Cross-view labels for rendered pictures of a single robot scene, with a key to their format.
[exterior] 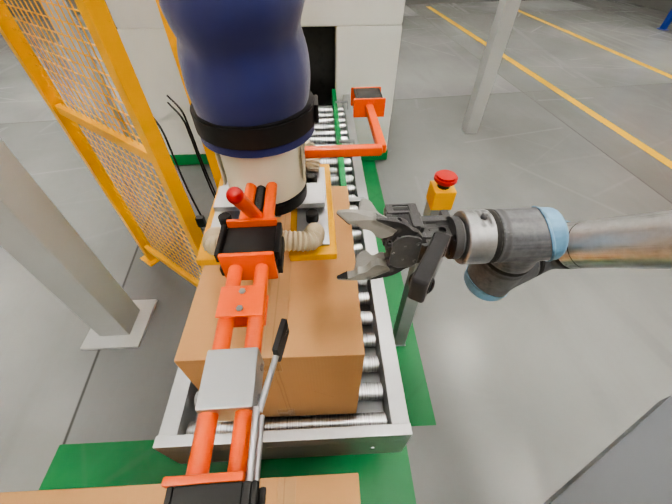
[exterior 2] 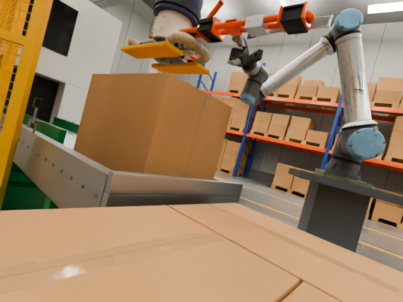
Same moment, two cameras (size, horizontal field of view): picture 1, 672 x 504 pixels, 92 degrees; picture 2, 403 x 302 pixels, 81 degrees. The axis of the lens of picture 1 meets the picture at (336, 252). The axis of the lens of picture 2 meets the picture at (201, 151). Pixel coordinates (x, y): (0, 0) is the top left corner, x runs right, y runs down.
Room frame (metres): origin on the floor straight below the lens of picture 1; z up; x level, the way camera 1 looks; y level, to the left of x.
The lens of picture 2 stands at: (-0.38, 0.81, 0.74)
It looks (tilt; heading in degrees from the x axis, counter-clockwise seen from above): 1 degrees down; 313
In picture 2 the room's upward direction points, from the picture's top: 15 degrees clockwise
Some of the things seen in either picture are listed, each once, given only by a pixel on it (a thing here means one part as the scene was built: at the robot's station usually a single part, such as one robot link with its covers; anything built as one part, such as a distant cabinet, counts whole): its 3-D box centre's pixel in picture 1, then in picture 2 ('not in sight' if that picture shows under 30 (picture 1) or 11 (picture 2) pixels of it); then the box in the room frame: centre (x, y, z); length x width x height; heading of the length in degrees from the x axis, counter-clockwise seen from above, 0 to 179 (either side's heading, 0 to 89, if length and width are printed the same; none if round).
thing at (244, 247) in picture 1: (252, 248); (211, 30); (0.36, 0.14, 1.21); 0.10 x 0.08 x 0.06; 94
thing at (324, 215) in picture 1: (312, 200); (179, 65); (0.62, 0.06, 1.11); 0.34 x 0.10 x 0.05; 4
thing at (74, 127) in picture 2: (345, 147); (90, 132); (1.77, -0.06, 0.60); 1.60 x 0.11 x 0.09; 3
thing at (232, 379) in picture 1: (233, 383); (257, 26); (0.15, 0.12, 1.21); 0.07 x 0.07 x 0.04; 4
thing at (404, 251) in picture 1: (418, 235); (241, 59); (0.38, -0.14, 1.22); 0.12 x 0.09 x 0.08; 93
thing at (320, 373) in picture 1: (288, 295); (149, 129); (0.60, 0.15, 0.75); 0.60 x 0.40 x 0.40; 2
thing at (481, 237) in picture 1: (469, 235); (250, 65); (0.38, -0.22, 1.22); 0.09 x 0.05 x 0.10; 3
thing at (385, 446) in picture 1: (289, 447); (186, 213); (0.23, 0.14, 0.48); 0.70 x 0.03 x 0.15; 93
